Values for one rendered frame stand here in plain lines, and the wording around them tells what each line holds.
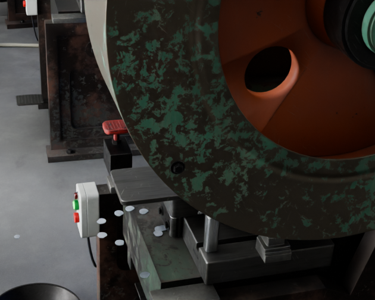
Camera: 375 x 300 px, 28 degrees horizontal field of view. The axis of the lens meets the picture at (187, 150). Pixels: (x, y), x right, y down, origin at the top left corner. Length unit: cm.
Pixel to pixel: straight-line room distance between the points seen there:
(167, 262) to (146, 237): 10
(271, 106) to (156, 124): 23
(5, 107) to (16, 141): 37
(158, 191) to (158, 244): 14
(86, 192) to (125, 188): 29
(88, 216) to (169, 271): 39
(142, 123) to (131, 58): 10
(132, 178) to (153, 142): 62
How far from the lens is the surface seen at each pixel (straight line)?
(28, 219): 298
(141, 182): 171
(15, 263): 276
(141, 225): 180
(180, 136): 111
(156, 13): 102
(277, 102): 123
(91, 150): 336
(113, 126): 199
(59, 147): 338
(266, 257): 160
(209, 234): 159
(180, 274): 165
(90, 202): 195
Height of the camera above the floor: 168
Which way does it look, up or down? 29 degrees down
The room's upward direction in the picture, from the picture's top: 3 degrees clockwise
